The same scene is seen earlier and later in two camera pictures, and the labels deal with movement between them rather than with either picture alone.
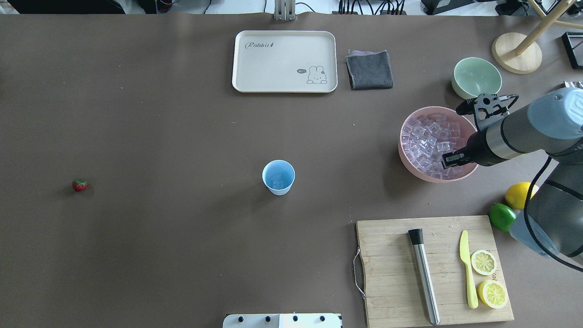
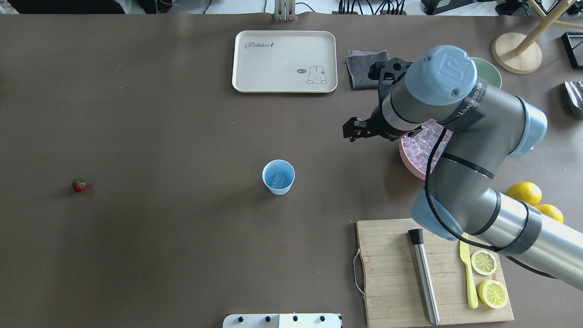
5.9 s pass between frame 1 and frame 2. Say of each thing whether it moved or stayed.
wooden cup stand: stayed
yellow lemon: stayed
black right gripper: moved
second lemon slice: stayed
